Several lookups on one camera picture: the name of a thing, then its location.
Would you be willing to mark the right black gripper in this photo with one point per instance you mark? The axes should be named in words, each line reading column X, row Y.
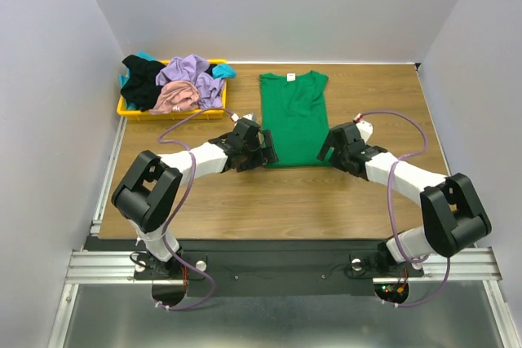
column 332, row 150

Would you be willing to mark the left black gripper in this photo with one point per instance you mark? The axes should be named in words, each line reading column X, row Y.
column 261, row 149

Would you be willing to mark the green t-shirt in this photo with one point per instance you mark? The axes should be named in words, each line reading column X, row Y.
column 294, row 110

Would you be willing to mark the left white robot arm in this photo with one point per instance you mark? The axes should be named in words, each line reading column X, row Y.
column 155, row 187

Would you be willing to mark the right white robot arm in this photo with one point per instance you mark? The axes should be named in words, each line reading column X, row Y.
column 453, row 216

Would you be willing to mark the pink t-shirt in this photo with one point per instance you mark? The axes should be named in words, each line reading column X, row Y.
column 176, row 96

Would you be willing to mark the lavender t-shirt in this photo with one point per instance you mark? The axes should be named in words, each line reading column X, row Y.
column 194, row 68

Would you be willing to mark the black t-shirt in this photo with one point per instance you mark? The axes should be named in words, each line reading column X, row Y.
column 141, row 88

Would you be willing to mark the yellow plastic bin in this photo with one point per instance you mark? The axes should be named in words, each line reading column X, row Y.
column 137, row 115

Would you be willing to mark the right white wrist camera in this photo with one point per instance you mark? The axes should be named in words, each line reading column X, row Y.
column 365, row 128

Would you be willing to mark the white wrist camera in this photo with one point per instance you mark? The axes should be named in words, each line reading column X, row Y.
column 365, row 128
column 249, row 116

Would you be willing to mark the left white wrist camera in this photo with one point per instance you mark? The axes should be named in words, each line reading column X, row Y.
column 249, row 116

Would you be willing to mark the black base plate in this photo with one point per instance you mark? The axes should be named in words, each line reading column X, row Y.
column 264, row 268

